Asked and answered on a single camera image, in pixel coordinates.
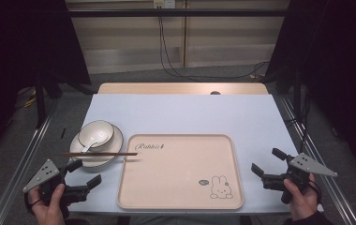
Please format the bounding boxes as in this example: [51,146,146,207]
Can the yellow cable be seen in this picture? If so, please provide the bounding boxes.
[22,89,38,109]

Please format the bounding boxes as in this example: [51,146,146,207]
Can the white bowl with dark rim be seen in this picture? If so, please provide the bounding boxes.
[77,120,115,149]

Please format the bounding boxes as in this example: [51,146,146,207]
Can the light blue table mat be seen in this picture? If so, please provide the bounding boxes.
[66,93,324,216]

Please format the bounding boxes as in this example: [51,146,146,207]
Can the black stand leg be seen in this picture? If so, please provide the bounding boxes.
[34,68,48,129]

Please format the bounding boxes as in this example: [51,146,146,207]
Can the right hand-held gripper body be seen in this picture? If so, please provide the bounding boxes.
[261,152,339,205]

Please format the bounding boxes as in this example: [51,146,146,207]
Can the person's left hand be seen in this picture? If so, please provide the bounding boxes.
[27,183,67,225]

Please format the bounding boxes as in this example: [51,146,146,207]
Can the beige tray with rabbit print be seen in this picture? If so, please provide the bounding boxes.
[116,133,245,211]

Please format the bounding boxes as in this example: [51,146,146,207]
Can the black curtain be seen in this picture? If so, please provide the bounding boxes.
[264,0,356,179]
[0,0,92,163]

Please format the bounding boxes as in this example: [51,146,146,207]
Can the black horizontal bar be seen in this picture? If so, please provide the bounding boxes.
[67,7,289,19]

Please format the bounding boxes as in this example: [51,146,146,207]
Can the black wall cable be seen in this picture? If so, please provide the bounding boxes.
[157,7,271,81]

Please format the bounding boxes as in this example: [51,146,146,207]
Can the white ceramic spoon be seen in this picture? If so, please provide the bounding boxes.
[81,132,106,154]

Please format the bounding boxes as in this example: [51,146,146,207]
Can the aluminium frame rail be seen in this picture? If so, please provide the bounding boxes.
[0,97,62,225]
[278,93,356,225]

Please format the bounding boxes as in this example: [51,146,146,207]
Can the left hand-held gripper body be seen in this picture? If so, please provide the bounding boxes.
[22,158,89,219]

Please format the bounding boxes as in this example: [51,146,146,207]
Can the dark brown chopstick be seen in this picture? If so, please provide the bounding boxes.
[61,151,138,156]
[62,153,139,157]

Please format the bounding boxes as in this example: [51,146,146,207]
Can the white wall socket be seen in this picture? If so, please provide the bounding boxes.
[153,0,177,9]

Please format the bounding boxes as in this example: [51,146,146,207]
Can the white plate with dark rim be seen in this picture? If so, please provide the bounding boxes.
[68,125,125,170]

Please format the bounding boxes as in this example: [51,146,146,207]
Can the person's right hand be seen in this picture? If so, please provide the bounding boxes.
[283,172,320,222]

